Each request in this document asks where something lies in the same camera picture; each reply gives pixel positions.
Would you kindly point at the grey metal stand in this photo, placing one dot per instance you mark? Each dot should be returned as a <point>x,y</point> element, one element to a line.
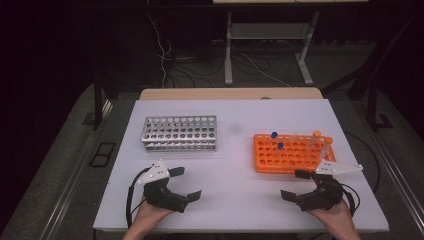
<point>270,31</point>

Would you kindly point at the metal floor rail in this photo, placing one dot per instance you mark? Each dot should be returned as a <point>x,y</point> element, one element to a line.
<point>78,163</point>
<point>401,183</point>

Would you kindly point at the person's left hand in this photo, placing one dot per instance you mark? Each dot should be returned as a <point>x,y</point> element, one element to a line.
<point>150,215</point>

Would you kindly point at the black floor socket plate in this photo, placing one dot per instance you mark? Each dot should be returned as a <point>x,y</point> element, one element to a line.
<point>101,155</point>

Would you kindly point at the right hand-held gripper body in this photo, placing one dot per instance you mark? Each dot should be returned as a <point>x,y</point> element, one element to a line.
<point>325,195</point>

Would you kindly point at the orange-capped test tube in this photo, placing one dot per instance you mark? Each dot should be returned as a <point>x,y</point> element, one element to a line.
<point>328,140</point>
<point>316,133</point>

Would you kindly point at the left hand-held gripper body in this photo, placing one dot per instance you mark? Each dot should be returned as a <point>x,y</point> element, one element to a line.
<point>160,195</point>

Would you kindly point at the orange test tube rack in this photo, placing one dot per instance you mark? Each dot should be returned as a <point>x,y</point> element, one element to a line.
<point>293,156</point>

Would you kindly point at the metal test tube rack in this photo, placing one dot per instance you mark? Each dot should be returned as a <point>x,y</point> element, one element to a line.
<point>180,133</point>

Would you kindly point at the person's right hand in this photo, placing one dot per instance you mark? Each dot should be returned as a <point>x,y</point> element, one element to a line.
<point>335,218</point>

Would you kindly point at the white table mat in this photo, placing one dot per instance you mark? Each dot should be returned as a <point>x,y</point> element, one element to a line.
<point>233,186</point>

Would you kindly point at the black metal stand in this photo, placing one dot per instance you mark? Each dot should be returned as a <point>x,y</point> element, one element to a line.
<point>373,110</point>

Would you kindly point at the wooden table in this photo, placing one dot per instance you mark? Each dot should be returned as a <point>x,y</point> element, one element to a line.
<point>216,93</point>

